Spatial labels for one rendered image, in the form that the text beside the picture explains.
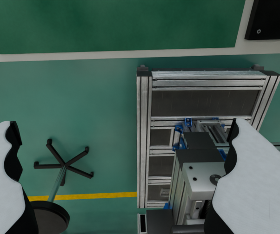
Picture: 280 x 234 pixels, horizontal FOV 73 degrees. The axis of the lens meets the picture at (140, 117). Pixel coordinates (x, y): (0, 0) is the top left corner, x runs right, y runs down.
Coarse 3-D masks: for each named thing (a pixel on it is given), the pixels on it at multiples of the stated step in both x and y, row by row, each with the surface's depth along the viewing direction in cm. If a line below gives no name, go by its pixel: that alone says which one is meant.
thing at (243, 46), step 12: (252, 0) 44; (240, 24) 47; (240, 36) 48; (204, 48) 49; (216, 48) 50; (228, 48) 50; (240, 48) 50; (252, 48) 50; (264, 48) 50; (276, 48) 50; (0, 60) 49; (12, 60) 49; (24, 60) 50; (36, 60) 50
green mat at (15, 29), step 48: (0, 0) 42; (48, 0) 43; (96, 0) 43; (144, 0) 43; (192, 0) 44; (240, 0) 44; (0, 48) 48; (48, 48) 48; (96, 48) 48; (144, 48) 49; (192, 48) 49
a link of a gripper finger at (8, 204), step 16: (0, 128) 10; (16, 128) 11; (0, 144) 8; (16, 144) 10; (0, 160) 8; (16, 160) 9; (0, 176) 7; (16, 176) 8; (0, 192) 6; (16, 192) 6; (0, 208) 6; (16, 208) 6; (32, 208) 7; (0, 224) 5; (16, 224) 6; (32, 224) 6
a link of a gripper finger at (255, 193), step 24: (240, 120) 10; (240, 144) 9; (264, 144) 9; (240, 168) 7; (264, 168) 7; (216, 192) 6; (240, 192) 6; (264, 192) 6; (216, 216) 6; (240, 216) 6; (264, 216) 6
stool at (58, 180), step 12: (48, 144) 151; (60, 156) 160; (36, 168) 164; (48, 168) 164; (72, 168) 166; (60, 180) 151; (36, 204) 115; (48, 204) 117; (36, 216) 118; (48, 216) 118; (60, 216) 119; (48, 228) 125; (60, 228) 126
